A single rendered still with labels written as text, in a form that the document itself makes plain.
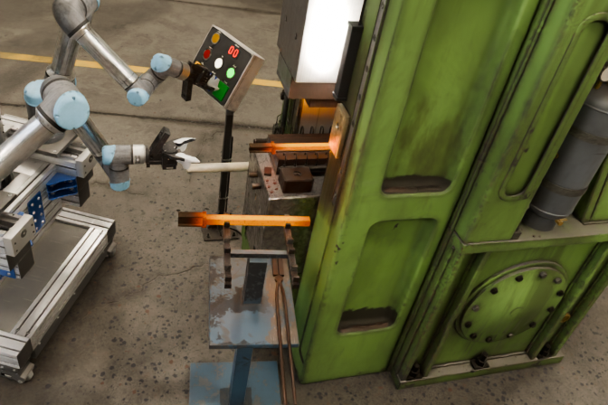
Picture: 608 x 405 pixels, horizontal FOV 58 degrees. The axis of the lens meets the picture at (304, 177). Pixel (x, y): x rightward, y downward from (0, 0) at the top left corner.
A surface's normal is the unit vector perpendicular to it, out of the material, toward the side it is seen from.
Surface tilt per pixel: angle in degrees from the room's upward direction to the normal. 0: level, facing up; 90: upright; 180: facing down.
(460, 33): 89
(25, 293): 0
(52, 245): 0
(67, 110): 86
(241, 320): 0
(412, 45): 89
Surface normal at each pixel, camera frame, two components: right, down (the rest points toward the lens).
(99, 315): 0.15, -0.78
